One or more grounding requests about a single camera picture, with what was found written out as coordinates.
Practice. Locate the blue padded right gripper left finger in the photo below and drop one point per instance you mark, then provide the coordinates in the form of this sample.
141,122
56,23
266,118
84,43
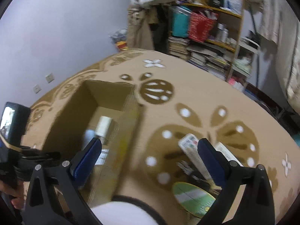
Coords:
53,195

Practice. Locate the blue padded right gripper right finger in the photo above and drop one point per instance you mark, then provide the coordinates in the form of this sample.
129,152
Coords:
257,203

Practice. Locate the brown cardboard box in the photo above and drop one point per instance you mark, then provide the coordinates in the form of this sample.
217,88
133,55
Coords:
75,126

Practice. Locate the person's left hand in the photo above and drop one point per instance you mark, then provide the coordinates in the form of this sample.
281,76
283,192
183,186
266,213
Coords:
17,193

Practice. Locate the large white power adapter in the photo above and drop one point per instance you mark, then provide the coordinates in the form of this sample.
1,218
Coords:
103,126

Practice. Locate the green oval Pochacco fan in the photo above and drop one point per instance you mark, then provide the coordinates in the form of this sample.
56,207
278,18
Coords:
193,199

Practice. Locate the small white remote control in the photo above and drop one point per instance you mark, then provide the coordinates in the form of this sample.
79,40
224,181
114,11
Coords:
228,155

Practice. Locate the large white remote control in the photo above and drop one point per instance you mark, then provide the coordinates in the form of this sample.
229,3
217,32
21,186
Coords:
188,144

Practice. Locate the beige floral carpet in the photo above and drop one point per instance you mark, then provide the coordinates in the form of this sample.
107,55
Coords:
176,98

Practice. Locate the white metal cart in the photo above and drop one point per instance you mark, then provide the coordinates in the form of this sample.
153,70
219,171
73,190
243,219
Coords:
246,54

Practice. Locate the stacked books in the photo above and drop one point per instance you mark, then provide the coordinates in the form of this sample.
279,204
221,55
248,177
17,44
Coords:
178,47

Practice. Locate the wooden bookshelf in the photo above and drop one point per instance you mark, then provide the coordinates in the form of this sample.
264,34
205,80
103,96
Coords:
215,55

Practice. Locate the red gift bag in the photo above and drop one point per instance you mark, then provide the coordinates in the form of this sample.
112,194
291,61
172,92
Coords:
200,25

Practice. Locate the teal storage bag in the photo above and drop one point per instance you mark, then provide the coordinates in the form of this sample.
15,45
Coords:
180,21

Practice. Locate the lower white wall socket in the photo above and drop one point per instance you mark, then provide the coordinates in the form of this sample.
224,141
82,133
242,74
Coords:
36,89

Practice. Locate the white wall socket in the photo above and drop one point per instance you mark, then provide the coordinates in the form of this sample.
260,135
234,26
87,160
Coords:
49,78
36,89

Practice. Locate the upper white wall socket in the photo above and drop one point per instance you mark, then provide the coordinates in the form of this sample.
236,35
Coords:
49,78

